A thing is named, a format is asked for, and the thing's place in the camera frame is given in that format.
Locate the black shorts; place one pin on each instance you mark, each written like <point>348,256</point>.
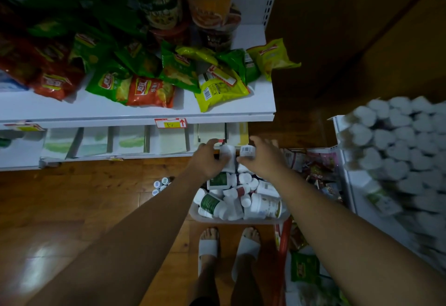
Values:
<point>203,303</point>

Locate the dark instant noodle cup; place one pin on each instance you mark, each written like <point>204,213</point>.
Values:
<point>216,39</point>

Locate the small yellow price tag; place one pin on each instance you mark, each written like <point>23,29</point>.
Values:
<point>115,159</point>

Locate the pile of snack bags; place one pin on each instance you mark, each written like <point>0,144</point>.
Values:
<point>115,82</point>

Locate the orange instant noodle cup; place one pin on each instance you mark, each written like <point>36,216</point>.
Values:
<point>209,5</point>

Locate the pile of mixed packets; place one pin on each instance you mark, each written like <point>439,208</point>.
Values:
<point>313,169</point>

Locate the blue tissue packs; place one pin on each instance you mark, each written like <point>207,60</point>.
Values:
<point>10,82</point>

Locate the row of pale flat packs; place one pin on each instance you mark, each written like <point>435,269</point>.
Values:
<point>129,140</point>

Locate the clear plastic bin of bottles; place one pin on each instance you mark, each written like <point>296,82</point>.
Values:
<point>209,219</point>

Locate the white metal shelf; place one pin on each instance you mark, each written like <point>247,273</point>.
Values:
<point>226,107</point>
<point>350,190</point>

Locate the white left slipper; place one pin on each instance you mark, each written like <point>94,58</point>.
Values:
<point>208,246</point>

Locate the person's left forearm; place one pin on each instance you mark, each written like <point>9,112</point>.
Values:
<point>122,246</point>

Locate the white sticker-lid jar bottle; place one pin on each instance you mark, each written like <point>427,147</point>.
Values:
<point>246,150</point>
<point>228,152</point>

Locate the green instant noodle cup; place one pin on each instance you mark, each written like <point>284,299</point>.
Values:
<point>160,9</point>

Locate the person's left hand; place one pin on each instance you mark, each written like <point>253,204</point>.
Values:
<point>207,162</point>

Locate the stack of white heart-lid jars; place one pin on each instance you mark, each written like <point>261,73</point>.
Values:
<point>400,149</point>

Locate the person's leg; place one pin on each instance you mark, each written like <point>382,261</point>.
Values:
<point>209,234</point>
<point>251,234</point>

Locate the person's right leg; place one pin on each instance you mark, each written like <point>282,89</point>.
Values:
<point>251,234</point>

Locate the white right slipper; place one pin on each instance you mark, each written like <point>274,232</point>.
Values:
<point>245,248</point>

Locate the white slipper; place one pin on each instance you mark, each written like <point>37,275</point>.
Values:
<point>208,246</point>
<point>245,248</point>

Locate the person's left leg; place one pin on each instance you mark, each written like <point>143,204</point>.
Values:
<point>209,234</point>

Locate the person's right hand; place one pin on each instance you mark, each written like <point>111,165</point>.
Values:
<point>268,162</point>

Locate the red yellow price tag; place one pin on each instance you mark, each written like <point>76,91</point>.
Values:
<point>24,127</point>
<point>170,123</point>

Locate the pack of small bottles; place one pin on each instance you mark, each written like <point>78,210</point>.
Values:
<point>161,185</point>

